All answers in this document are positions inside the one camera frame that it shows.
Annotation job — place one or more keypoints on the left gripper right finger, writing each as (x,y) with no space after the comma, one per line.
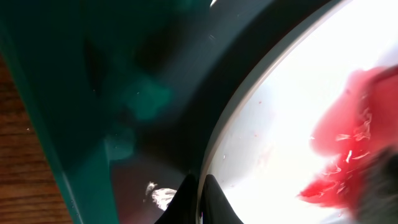
(214,205)

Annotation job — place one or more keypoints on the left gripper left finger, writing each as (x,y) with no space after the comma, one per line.
(182,208)

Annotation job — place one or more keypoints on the dark teal sponge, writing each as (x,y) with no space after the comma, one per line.
(378,202)

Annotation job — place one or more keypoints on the teal plastic tray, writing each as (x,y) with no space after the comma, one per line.
(124,95)

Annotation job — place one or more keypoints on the light blue plate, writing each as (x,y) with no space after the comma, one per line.
(295,139)

